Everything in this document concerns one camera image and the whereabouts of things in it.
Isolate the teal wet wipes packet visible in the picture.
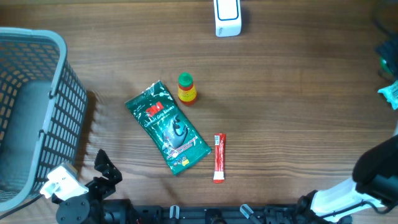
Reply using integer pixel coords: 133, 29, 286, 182
377, 81, 398, 110

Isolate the green 3M wipes pouch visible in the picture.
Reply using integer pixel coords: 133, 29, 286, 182
125, 81, 211, 175

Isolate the sriracha bottle with green cap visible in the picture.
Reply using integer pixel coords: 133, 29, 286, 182
177, 72, 197, 105

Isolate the red stick sachet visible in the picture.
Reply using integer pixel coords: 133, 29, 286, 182
213, 133, 226, 184

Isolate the green-lidded white spice jar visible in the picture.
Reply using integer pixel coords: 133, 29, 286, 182
380, 57, 393, 75

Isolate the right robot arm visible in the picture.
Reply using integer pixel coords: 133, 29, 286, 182
292, 132, 397, 223

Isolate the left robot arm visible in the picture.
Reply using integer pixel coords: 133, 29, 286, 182
52, 149, 140, 224

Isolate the white barcode scanner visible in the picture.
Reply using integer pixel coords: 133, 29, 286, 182
213, 0, 242, 37

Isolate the grey plastic shopping basket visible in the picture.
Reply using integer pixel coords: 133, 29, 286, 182
1, 27, 88, 212

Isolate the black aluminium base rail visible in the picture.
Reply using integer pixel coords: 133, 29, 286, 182
103, 199, 326, 224

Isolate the black left camera cable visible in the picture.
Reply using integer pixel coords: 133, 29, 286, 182
0, 194, 44, 220

